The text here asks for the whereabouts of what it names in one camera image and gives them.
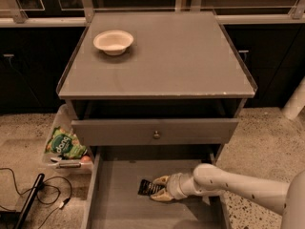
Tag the grey open middle drawer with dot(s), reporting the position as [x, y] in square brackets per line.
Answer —
[114, 203]

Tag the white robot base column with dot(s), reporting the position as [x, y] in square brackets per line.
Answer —
[296, 103]

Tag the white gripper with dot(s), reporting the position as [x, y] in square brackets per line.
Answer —
[175, 185]

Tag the orange round fruit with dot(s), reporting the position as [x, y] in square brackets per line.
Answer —
[85, 159]

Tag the brass drawer knob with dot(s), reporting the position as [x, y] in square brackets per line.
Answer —
[156, 135]

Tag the grey drawer cabinet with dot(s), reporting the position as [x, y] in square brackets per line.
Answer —
[180, 65]

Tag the black flat bar device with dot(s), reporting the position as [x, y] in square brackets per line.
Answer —
[29, 201]

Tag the grey top drawer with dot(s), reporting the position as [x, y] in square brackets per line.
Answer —
[126, 132]

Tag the green snack bag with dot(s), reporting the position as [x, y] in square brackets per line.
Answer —
[65, 144]

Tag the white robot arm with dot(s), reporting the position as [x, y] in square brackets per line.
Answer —
[285, 199]

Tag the black rxbar chocolate wrapper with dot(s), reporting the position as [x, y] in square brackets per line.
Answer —
[148, 188]

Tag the white paper bowl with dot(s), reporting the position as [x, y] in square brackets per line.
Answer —
[113, 43]

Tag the metal railing frame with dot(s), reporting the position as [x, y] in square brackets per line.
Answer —
[227, 12]

